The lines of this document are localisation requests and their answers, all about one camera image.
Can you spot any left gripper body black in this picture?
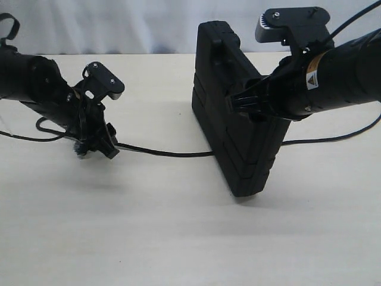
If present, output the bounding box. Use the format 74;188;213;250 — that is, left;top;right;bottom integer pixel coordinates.
53;86;109;149

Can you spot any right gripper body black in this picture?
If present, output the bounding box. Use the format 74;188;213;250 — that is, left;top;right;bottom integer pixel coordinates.
263;51;321;121

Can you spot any black plastic carrying case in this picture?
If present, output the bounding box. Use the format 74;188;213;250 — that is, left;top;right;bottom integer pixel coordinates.
192;21;290;197

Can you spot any black braided rope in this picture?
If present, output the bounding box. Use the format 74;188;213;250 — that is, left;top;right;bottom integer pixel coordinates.
35;116;381;160

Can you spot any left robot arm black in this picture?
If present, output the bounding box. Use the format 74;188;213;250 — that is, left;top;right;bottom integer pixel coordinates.
1;48;125;159

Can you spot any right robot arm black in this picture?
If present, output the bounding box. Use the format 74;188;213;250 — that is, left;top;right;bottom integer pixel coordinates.
226;30;380;121

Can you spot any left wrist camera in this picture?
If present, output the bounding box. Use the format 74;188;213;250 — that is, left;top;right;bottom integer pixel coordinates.
84;61;125;102

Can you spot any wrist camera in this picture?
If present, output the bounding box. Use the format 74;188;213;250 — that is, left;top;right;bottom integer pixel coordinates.
84;61;125;102
255;7;330;49

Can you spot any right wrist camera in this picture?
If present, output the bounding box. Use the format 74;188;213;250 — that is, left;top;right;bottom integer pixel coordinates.
255;7;330;49

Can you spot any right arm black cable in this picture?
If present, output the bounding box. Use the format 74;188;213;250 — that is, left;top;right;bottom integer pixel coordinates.
327;0;381;39

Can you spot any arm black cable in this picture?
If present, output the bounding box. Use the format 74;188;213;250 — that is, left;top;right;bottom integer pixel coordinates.
0;13;75;142
327;0;381;39

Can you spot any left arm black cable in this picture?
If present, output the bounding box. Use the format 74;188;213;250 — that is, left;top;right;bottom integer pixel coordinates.
0;13;75;142

